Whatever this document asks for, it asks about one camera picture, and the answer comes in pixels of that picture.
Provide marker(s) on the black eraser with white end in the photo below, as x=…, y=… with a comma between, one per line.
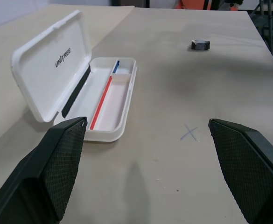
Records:
x=200, y=44

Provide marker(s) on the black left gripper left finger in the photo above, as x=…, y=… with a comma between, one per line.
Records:
x=45, y=170

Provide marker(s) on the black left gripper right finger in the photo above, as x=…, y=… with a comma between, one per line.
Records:
x=248, y=172

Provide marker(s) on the dark metal frame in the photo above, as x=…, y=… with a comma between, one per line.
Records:
x=271, y=25

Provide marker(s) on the orange object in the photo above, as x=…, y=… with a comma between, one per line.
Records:
x=194, y=4

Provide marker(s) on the white Unitree pencil case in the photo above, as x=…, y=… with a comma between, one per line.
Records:
x=75, y=79

